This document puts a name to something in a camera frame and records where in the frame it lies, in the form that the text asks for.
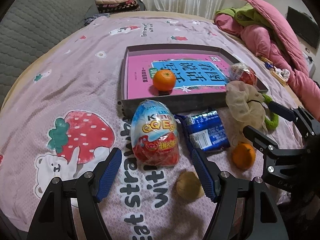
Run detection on clear red surprise egg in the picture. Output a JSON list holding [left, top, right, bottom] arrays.
[[229, 62, 258, 86]]

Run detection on pink quilted comforter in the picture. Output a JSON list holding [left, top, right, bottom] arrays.
[[214, 0, 319, 119]]

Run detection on tan walnut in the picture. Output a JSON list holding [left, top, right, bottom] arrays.
[[176, 171, 204, 202]]

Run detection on blue cookie packet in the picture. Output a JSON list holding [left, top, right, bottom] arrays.
[[174, 111, 230, 155]]

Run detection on grey box lid tray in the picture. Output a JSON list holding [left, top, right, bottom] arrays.
[[117, 43, 269, 118]]

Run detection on black television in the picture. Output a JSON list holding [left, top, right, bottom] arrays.
[[286, 7, 319, 49]]

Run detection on green fuzzy scrunchie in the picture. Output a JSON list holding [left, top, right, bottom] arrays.
[[263, 94, 279, 131]]

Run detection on blue patterned cloth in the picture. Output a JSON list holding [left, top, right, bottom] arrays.
[[84, 13, 110, 26]]

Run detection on orange mandarin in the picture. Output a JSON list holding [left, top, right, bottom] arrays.
[[232, 142, 256, 170], [152, 69, 176, 92]]

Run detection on green garment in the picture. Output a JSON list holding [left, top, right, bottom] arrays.
[[215, 3, 273, 29]]

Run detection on pink strawberry print blanket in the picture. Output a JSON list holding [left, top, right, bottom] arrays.
[[1, 16, 296, 239]]

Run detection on grey quilted headboard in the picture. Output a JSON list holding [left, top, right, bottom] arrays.
[[1, 0, 98, 100]]

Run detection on blue red surprise egg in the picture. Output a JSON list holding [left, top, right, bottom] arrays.
[[131, 100, 180, 166]]

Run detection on white patterned cloth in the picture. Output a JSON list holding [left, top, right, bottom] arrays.
[[274, 67, 290, 82]]

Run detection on stack of folded blankets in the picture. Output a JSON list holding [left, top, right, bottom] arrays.
[[95, 0, 142, 14]]

